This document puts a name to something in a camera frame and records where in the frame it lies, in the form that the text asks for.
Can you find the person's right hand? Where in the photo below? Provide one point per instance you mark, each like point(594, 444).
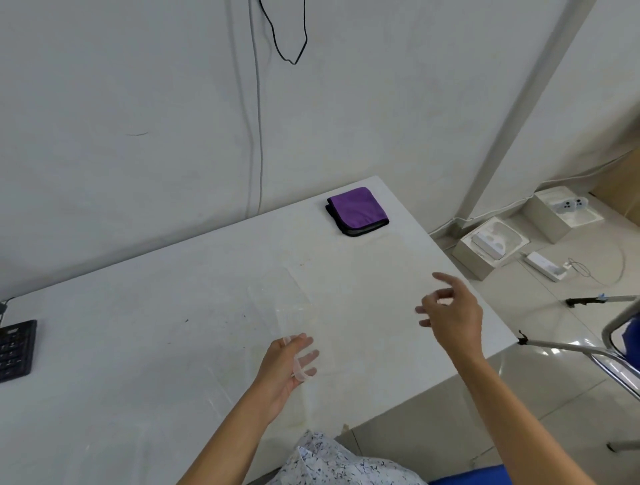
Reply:
point(460, 320)

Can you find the person's left hand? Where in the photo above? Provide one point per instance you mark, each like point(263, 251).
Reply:
point(275, 372)

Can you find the person's left fingers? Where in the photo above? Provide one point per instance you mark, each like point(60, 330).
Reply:
point(306, 355)

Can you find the clear plastic container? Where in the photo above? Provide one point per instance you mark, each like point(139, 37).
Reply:
point(282, 295)

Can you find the person's left forearm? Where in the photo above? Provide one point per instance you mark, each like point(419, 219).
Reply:
point(227, 439)

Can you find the person's right forearm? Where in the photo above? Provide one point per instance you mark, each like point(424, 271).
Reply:
point(515, 424)

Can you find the white patterned shirt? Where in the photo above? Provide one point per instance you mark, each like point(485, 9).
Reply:
point(340, 462)

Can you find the purple folded cloth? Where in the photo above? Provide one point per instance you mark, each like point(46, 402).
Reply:
point(357, 208)

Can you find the white open box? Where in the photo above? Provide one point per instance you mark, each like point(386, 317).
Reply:
point(475, 260)
point(547, 220)

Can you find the blue trousers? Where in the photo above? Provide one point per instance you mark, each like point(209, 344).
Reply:
point(470, 475)

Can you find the black keyboard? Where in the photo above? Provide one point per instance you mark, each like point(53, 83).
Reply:
point(15, 349)

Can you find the blue chair seat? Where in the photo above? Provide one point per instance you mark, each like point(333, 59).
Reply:
point(632, 337)

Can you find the brown wooden board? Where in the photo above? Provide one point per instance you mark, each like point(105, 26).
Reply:
point(620, 187)

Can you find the metal chair frame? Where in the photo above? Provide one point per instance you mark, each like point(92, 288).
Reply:
point(595, 352)

